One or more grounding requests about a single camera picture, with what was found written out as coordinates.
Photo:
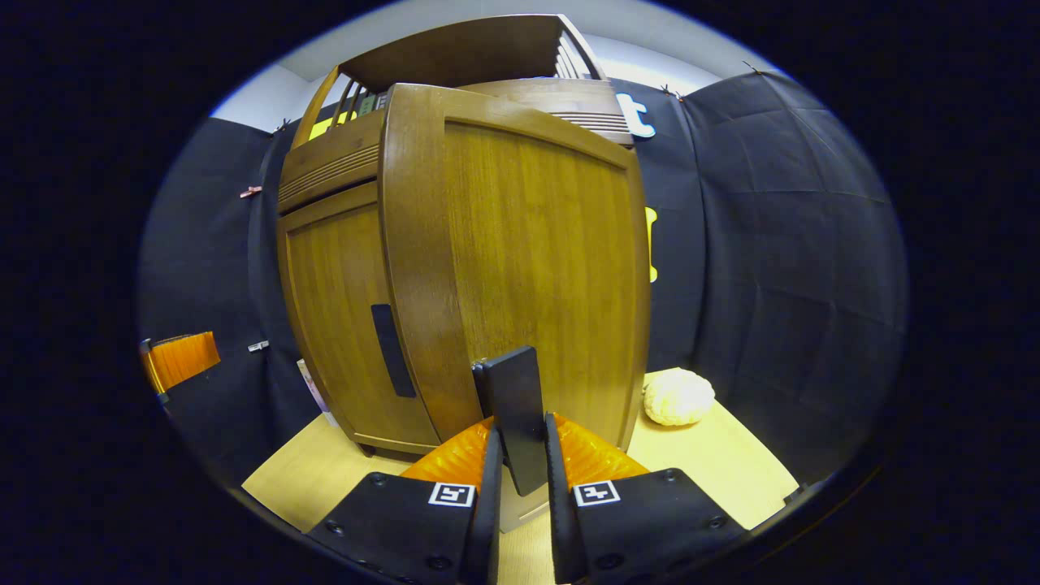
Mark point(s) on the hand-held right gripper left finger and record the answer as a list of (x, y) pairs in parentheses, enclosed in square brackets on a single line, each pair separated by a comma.
[(487, 520)]

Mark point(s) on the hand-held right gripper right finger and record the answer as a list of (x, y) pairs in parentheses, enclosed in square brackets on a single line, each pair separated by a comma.
[(561, 520)]

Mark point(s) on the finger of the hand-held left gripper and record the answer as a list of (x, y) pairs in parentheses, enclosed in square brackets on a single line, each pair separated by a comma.
[(183, 360)]

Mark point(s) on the wooden cabinet door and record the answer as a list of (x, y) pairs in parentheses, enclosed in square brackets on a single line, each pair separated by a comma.
[(341, 284), (528, 244)]

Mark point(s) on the wooden double-door shoe cabinet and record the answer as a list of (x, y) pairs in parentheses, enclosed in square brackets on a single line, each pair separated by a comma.
[(463, 53)]

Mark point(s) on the cream knitted ball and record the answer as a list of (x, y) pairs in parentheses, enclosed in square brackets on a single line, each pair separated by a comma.
[(678, 396)]

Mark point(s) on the black backdrop cloth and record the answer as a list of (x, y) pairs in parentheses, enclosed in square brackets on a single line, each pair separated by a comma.
[(772, 244)]

